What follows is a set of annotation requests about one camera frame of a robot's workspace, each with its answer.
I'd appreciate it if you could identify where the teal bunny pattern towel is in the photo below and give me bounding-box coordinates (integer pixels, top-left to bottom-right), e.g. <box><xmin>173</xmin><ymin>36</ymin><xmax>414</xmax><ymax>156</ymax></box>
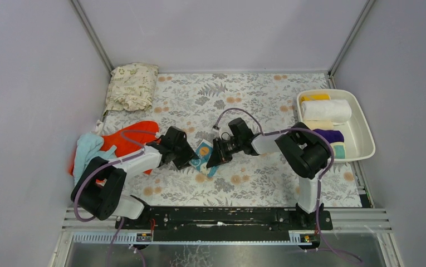
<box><xmin>189</xmin><ymin>140</ymin><xmax>217</xmax><ymax>178</ymax></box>

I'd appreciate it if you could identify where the orange red towel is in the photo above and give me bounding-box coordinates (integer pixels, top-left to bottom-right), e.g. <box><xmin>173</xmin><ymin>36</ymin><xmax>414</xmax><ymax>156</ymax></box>
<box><xmin>68</xmin><ymin>121</ymin><xmax>159</xmax><ymax>175</ymax></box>

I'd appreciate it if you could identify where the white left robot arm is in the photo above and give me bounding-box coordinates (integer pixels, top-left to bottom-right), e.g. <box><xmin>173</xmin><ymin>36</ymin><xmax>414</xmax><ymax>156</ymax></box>
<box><xmin>71</xmin><ymin>126</ymin><xmax>199</xmax><ymax>222</ymax></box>

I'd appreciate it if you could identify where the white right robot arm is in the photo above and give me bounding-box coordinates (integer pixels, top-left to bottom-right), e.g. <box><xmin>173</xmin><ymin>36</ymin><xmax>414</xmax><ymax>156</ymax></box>
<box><xmin>206</xmin><ymin>118</ymin><xmax>334</xmax><ymax>214</ymax></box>

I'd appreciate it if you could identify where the floral pattern table mat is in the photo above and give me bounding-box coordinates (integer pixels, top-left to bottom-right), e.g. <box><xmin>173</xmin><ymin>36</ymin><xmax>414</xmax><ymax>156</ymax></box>
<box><xmin>81</xmin><ymin>72</ymin><xmax>363</xmax><ymax>208</ymax></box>

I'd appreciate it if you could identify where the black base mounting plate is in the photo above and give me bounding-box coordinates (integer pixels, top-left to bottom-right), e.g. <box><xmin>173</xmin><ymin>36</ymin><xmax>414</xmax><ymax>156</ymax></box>
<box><xmin>115</xmin><ymin>206</ymin><xmax>333</xmax><ymax>235</ymax></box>

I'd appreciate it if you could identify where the cream rolled towel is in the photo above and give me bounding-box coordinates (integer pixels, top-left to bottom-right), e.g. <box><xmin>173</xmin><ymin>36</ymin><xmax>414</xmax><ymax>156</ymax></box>
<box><xmin>304</xmin><ymin>120</ymin><xmax>334</xmax><ymax>130</ymax></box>

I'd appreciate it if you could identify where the cream leaf print towel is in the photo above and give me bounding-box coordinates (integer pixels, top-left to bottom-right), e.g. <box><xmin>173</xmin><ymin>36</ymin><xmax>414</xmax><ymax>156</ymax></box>
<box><xmin>105</xmin><ymin>63</ymin><xmax>159</xmax><ymax>111</ymax></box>

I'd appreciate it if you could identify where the light blue towel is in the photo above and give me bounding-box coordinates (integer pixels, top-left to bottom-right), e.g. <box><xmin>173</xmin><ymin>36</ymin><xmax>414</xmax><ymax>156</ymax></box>
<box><xmin>72</xmin><ymin>132</ymin><xmax>117</xmax><ymax>185</ymax></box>

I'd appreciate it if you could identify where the yellow rolled towel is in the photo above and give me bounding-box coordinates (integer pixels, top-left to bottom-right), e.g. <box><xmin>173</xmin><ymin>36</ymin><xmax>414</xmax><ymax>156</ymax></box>
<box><xmin>300</xmin><ymin>94</ymin><xmax>331</xmax><ymax>102</ymax></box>

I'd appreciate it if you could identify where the purple rolled towel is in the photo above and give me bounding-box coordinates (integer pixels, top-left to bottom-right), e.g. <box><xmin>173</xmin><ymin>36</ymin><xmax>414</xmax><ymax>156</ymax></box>
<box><xmin>314</xmin><ymin>129</ymin><xmax>345</xmax><ymax>144</ymax></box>

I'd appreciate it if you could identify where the pale green rolled towel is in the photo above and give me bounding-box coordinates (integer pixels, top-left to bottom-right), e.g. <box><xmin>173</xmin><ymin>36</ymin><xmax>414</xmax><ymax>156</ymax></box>
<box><xmin>330</xmin><ymin>142</ymin><xmax>346</xmax><ymax>159</ymax></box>

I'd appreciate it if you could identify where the white rolled towel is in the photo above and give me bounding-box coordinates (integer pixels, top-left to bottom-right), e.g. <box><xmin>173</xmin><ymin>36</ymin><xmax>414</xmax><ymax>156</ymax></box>
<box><xmin>301</xmin><ymin>100</ymin><xmax>352</xmax><ymax>123</ymax></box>

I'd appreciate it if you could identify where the white plastic tray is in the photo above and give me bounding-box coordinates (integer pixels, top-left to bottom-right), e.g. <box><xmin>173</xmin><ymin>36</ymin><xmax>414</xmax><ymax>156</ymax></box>
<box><xmin>297</xmin><ymin>89</ymin><xmax>376</xmax><ymax>163</ymax></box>

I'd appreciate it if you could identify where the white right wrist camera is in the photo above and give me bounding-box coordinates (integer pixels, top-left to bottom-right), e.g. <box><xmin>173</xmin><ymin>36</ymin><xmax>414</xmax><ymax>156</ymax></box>
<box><xmin>212</xmin><ymin>126</ymin><xmax>221</xmax><ymax>134</ymax></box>

